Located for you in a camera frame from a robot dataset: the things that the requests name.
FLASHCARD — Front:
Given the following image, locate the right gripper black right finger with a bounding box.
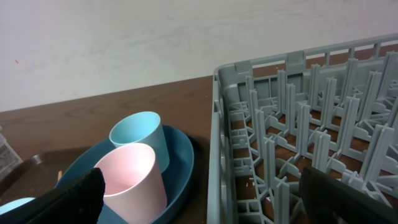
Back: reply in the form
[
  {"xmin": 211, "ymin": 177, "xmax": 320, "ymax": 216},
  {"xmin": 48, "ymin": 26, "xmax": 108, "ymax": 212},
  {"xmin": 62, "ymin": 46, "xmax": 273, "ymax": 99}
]
[{"xmin": 299, "ymin": 166, "xmax": 397, "ymax": 224}]

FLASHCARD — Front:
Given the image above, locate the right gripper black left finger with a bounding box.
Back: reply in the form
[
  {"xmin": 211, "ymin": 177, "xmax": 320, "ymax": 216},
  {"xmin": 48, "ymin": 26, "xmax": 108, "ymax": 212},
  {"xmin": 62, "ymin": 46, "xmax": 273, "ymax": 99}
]
[{"xmin": 1, "ymin": 168, "xmax": 105, "ymax": 224}]

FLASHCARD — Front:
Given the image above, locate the light blue bowl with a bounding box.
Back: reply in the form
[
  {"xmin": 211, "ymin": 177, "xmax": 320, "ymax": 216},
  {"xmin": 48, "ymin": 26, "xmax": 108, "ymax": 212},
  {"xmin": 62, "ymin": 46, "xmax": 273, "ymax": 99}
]
[{"xmin": 0, "ymin": 197, "xmax": 35, "ymax": 215}]

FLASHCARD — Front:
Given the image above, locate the grey dishwasher rack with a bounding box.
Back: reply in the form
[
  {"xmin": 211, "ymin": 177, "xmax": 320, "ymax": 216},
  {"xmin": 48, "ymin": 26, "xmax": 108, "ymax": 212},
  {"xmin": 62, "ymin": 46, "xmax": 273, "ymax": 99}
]
[{"xmin": 207, "ymin": 34, "xmax": 397, "ymax": 223}]

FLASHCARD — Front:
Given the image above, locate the wooden chopstick right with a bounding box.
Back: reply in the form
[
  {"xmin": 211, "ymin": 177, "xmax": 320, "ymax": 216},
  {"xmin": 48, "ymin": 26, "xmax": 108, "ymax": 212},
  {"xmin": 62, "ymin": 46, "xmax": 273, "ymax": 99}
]
[{"xmin": 57, "ymin": 170, "xmax": 63, "ymax": 182}]

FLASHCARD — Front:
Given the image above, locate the brown serving tray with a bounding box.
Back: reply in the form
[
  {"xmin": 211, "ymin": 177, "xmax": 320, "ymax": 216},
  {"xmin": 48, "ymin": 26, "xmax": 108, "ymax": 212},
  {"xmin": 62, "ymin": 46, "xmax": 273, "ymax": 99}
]
[{"xmin": 1, "ymin": 137, "xmax": 208, "ymax": 223}]

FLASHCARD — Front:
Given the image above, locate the pink cup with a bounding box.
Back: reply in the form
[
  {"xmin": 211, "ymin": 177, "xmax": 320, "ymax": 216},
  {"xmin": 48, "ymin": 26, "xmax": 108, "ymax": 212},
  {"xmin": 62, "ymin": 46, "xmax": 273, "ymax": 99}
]
[{"xmin": 95, "ymin": 143, "xmax": 167, "ymax": 223}]

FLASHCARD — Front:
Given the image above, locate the clear plastic bin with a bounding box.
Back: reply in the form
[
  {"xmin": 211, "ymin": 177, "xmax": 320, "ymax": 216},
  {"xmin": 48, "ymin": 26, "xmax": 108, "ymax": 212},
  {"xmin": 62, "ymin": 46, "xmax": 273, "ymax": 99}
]
[{"xmin": 0, "ymin": 134, "xmax": 23, "ymax": 180}]

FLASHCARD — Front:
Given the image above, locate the light blue cup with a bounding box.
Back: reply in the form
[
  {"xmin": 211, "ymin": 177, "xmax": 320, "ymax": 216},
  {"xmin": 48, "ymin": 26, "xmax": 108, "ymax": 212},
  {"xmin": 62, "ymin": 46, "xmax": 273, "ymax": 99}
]
[{"xmin": 109, "ymin": 111, "xmax": 170, "ymax": 173}]

